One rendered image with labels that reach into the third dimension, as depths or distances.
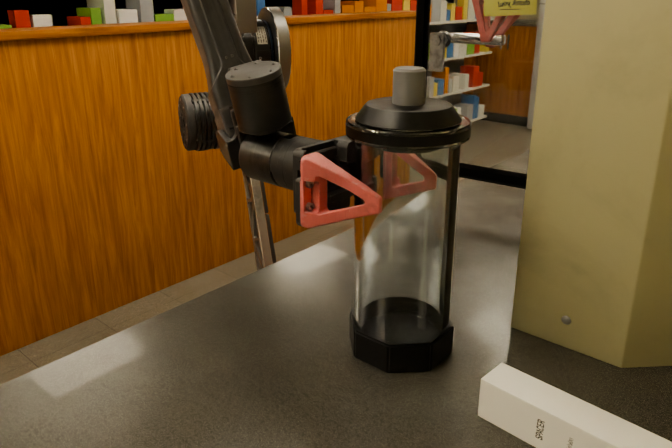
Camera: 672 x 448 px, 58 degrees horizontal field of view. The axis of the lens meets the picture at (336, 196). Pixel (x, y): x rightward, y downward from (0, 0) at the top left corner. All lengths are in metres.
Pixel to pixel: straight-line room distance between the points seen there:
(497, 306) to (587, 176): 0.20
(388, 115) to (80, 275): 2.20
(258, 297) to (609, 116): 0.41
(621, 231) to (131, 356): 0.47
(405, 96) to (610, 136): 0.18
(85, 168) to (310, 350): 1.97
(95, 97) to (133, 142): 0.24
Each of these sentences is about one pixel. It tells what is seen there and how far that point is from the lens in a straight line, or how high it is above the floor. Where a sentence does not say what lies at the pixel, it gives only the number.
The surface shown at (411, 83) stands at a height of 1.20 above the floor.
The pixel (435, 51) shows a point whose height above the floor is 1.18.
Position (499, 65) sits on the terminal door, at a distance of 0.93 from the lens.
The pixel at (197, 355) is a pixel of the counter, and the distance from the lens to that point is 0.62.
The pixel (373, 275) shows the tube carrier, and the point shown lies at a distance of 0.54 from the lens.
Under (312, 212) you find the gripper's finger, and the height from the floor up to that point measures 1.08.
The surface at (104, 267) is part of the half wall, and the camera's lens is 2.65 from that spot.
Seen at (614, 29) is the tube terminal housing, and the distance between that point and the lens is 0.56.
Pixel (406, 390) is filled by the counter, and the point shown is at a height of 0.94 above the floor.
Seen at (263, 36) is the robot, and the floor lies 1.17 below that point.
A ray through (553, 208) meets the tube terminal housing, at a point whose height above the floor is 1.08.
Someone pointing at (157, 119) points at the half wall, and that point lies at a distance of 2.63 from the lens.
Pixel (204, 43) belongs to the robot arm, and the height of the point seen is 1.21.
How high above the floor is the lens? 1.27
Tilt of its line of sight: 19 degrees down
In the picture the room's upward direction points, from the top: straight up
